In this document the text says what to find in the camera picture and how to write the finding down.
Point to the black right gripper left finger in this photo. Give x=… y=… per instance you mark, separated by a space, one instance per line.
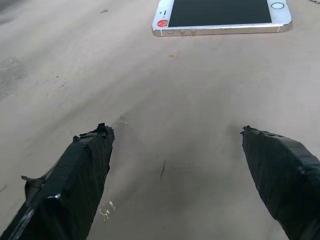
x=67 y=180

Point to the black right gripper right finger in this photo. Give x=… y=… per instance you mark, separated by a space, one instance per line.
x=282 y=175

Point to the white and silver smartphone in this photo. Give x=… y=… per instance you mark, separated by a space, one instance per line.
x=220 y=12

